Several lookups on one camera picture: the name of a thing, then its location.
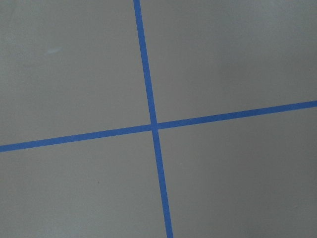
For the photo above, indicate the blue tape upper horizontal line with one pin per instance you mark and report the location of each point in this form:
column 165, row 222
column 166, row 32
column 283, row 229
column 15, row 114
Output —
column 161, row 125

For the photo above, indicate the blue tape center vertical line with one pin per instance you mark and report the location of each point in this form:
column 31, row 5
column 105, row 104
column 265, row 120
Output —
column 153, row 118

